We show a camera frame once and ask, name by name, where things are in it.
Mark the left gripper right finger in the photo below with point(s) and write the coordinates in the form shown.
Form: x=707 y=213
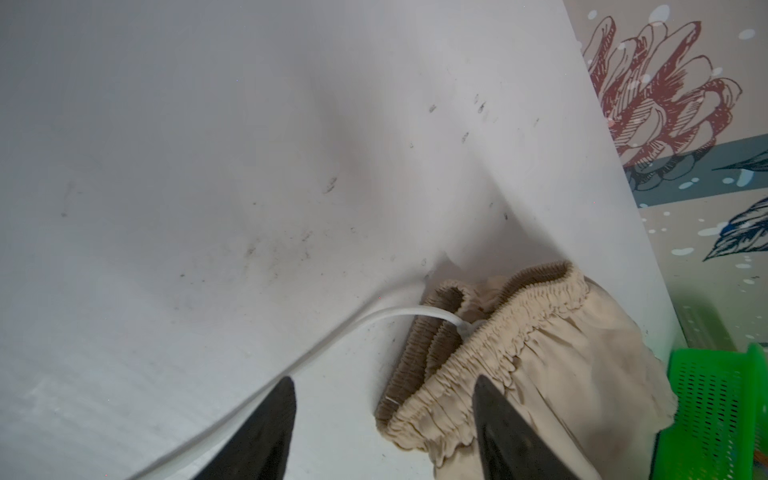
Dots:
x=509 y=448

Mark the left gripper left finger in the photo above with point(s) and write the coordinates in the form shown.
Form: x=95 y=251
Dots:
x=259 y=449

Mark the beige shorts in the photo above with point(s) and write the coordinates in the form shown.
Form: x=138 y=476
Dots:
x=560 y=349

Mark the green plastic basket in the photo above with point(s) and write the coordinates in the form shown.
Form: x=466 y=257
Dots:
x=720 y=428

